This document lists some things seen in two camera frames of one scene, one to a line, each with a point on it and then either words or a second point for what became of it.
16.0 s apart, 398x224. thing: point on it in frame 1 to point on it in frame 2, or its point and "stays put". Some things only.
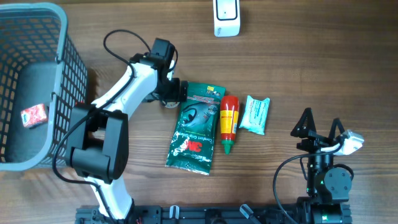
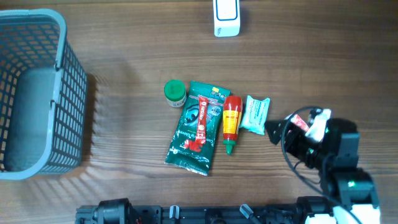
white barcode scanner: (227, 19) stays put
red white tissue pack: (34, 115) to (296, 119)
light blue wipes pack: (255, 114) stays put
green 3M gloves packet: (193, 141) stays put
